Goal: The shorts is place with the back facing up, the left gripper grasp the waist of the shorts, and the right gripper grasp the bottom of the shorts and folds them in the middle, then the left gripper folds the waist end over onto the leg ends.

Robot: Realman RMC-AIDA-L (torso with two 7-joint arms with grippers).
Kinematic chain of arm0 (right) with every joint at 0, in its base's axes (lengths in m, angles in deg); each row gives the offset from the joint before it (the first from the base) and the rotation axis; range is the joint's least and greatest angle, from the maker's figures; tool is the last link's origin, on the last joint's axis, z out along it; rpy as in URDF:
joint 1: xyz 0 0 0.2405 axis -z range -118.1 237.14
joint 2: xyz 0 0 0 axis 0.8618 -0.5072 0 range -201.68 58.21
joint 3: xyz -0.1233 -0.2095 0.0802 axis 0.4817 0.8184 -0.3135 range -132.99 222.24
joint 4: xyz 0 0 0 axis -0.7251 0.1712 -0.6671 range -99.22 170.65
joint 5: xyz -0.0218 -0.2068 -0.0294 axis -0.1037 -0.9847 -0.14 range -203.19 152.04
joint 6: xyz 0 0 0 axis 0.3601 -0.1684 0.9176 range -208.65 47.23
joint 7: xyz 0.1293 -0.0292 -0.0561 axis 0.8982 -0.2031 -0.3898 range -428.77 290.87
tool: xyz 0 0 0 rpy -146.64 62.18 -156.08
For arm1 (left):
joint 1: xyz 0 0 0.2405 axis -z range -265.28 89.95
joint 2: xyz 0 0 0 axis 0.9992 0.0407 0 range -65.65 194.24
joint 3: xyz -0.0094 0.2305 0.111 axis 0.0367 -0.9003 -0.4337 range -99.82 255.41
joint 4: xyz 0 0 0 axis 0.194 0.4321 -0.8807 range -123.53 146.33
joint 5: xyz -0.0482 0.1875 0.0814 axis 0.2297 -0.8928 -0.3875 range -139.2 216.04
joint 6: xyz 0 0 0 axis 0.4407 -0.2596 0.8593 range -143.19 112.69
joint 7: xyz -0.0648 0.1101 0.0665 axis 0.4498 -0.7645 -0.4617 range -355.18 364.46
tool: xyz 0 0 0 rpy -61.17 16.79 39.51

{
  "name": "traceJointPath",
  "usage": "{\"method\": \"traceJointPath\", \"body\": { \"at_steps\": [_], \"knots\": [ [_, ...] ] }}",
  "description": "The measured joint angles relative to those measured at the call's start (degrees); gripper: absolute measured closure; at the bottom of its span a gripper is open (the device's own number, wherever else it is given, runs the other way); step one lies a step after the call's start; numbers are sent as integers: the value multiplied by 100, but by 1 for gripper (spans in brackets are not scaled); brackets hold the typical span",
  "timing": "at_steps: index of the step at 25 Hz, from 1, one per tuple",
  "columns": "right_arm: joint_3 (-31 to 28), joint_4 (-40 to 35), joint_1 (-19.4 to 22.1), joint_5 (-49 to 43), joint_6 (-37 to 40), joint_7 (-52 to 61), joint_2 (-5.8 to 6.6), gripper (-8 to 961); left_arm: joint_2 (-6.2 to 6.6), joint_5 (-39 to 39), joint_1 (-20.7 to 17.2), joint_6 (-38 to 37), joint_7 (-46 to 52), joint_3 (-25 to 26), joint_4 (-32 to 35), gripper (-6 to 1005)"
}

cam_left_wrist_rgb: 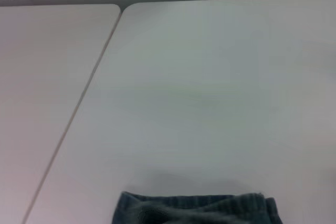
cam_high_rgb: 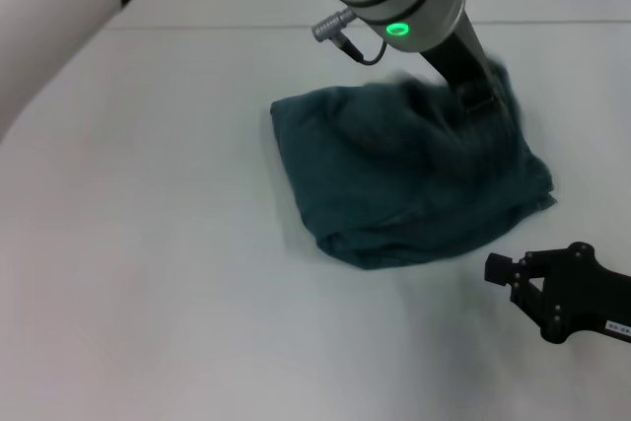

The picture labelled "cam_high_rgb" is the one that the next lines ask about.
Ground silver plug with black cable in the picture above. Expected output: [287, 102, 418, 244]
[310, 7, 389, 67]

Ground blue denim shorts with embroidery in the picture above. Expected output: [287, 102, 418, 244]
[269, 63, 559, 271]

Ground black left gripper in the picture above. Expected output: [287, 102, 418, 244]
[419, 28, 500, 117]

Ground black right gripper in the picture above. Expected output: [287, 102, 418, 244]
[484, 241, 631, 346]

